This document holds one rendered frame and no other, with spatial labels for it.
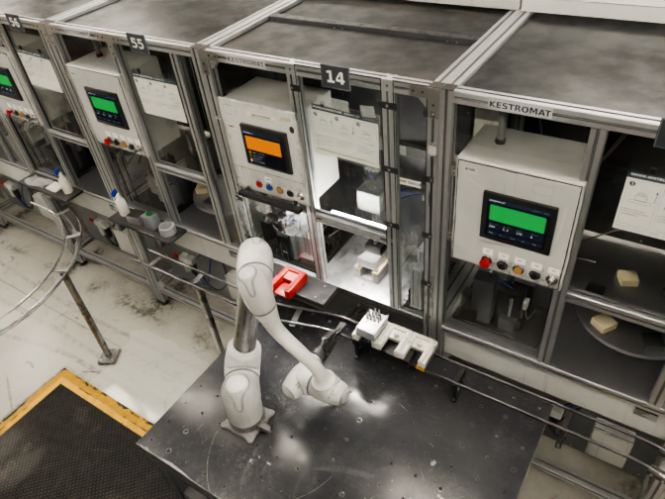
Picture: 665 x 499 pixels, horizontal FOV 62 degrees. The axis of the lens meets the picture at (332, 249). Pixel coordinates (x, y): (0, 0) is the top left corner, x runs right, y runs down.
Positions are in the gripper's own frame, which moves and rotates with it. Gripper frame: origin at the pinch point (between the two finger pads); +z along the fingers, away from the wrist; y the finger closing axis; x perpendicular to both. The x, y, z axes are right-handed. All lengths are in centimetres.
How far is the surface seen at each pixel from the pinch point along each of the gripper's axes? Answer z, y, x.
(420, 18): 85, 113, 2
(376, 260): 34.5, 15.1, -0.8
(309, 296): 8.1, 3.2, 22.7
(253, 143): 17, 78, 48
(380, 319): 9.3, 5.8, -16.6
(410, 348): 6.6, -2.0, -33.0
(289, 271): 14.8, 7.3, 39.0
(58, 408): -77, -87, 167
